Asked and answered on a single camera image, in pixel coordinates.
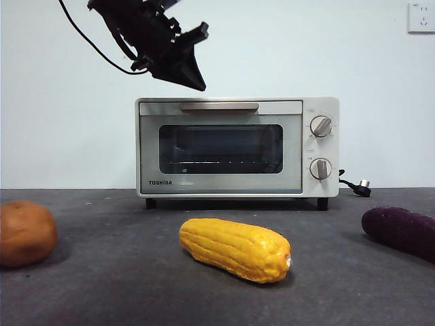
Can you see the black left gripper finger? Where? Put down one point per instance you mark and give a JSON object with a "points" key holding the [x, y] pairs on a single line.
{"points": [[171, 73], [194, 69]]}

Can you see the purple eggplant with green stem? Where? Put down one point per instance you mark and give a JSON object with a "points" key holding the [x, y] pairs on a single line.
{"points": [[397, 229]]}

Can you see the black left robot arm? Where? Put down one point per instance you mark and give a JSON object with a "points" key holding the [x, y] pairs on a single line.
{"points": [[142, 27]]}

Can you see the white Toshiba toaster oven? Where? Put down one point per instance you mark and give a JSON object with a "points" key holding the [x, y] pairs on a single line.
{"points": [[326, 105]]}

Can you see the beige oven knob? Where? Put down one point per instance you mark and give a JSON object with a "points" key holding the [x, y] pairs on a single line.
{"points": [[320, 168], [321, 126]]}

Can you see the yellow corn cob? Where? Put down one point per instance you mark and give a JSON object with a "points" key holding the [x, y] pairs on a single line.
{"points": [[234, 249]]}

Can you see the brown potato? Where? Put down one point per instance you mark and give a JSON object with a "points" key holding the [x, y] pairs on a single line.
{"points": [[27, 234]]}

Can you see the white wall socket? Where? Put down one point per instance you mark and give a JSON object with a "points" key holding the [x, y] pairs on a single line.
{"points": [[422, 18]]}

